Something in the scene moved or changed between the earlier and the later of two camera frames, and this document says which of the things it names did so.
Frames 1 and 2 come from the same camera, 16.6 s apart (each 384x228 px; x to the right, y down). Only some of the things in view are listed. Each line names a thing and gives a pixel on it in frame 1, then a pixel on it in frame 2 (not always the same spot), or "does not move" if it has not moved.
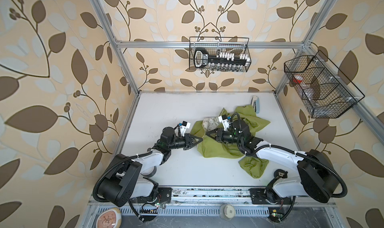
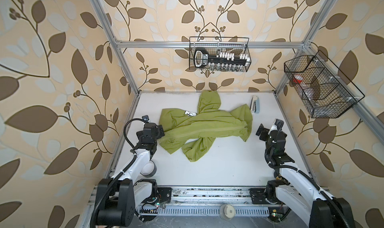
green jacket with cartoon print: (213, 148) -> (199, 130)
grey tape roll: (149, 172) does not move
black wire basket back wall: (216, 53) does not move
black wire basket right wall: (324, 91) does not move
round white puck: (227, 212) does not move
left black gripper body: (178, 143) -> (158, 132)
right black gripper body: (229, 137) -> (265, 136)
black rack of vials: (221, 61) does not move
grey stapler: (255, 102) does not move
